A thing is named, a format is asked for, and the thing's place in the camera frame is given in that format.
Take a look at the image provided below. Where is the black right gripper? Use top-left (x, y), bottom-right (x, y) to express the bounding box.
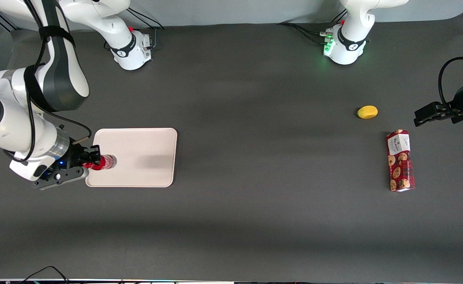
top-left (52, 136), bottom-right (101, 181)

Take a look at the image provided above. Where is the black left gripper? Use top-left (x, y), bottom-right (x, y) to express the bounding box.
top-left (414, 79), bottom-right (463, 127)

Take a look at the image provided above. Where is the coke bottle with red cap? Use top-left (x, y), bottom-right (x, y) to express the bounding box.
top-left (82, 154), bottom-right (118, 171)

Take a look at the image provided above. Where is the beige plastic tray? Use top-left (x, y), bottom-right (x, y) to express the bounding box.
top-left (85, 127), bottom-right (178, 188)

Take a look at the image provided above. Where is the red tartan cookie box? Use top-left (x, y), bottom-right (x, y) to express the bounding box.
top-left (386, 129), bottom-right (416, 192)

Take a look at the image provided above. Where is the yellow lemon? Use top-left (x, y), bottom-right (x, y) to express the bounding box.
top-left (357, 105), bottom-right (379, 120)

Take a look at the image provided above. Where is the dark grey table mat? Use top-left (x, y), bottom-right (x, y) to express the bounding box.
top-left (0, 14), bottom-right (463, 282)

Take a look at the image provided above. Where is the black looped gripper cable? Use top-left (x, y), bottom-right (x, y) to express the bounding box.
top-left (437, 57), bottom-right (463, 116)

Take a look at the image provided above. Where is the thin black cable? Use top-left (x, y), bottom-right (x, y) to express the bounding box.
top-left (18, 265), bottom-right (71, 284)

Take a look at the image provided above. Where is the black right arm base cable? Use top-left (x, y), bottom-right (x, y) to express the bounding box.
top-left (129, 9), bottom-right (165, 50)

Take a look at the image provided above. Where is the black arm base cable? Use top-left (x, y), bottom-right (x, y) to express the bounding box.
top-left (277, 22), bottom-right (334, 46)
top-left (129, 9), bottom-right (165, 50)

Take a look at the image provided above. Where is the black left arm base cable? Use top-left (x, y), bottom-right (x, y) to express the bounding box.
top-left (277, 22), bottom-right (334, 46)

